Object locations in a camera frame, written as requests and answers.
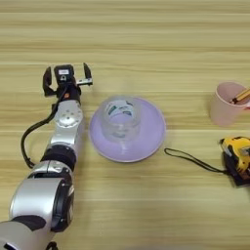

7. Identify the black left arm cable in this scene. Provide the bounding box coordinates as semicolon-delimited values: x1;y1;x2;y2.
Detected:
20;96;63;170

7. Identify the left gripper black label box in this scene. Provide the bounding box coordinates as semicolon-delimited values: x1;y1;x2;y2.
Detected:
53;63;76;84

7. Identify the purple plate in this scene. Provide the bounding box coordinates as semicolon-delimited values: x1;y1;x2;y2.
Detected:
88;96;167;163

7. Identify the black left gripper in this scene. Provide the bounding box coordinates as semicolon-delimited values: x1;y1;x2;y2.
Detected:
42;62;94;102

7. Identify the clear tape roll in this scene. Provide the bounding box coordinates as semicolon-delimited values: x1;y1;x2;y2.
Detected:
101;95;144;145

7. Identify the pink cup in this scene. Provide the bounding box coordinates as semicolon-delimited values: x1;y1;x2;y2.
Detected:
209;81;250;127

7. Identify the yellow tape measure with strap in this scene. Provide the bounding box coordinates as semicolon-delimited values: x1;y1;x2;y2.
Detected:
163;136;250;188

